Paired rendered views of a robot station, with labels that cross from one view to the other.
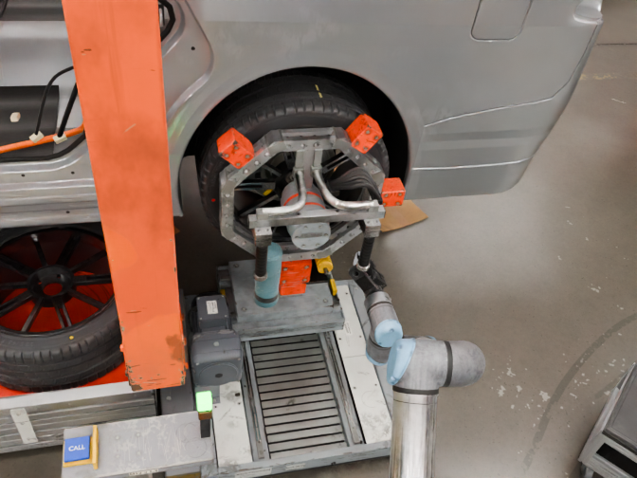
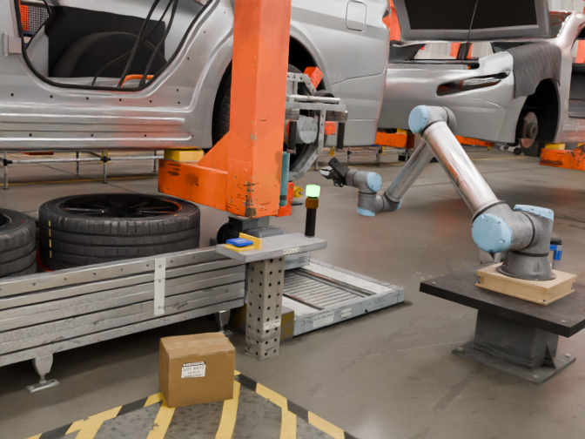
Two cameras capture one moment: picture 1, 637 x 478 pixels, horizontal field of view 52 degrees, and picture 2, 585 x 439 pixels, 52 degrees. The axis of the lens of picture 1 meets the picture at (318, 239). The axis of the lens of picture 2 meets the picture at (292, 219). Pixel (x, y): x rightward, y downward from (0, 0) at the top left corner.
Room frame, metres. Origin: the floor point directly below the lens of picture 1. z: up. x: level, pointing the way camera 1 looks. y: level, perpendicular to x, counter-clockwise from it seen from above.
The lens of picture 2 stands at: (-1.15, 1.39, 1.00)
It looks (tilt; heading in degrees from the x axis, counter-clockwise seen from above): 11 degrees down; 334
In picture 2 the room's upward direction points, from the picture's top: 4 degrees clockwise
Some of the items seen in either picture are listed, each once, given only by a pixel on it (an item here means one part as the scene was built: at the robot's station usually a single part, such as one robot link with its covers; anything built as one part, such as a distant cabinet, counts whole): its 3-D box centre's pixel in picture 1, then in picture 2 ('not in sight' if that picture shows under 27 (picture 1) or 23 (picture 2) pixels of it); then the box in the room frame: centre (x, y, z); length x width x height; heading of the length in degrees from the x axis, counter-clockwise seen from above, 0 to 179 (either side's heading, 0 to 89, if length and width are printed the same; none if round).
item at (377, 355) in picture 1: (383, 346); (368, 203); (1.34, -0.27, 0.51); 0.12 x 0.09 x 0.12; 96
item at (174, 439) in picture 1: (138, 446); (273, 246); (0.89, 0.44, 0.44); 0.43 x 0.17 x 0.03; 109
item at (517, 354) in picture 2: not in sight; (518, 322); (0.54, -0.53, 0.15); 0.60 x 0.60 x 0.30; 19
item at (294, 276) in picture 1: (290, 265); (274, 197); (1.67, 0.09, 0.48); 0.16 x 0.12 x 0.17; 19
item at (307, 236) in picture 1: (305, 213); (293, 128); (1.57, 0.06, 0.85); 0.21 x 0.14 x 0.14; 19
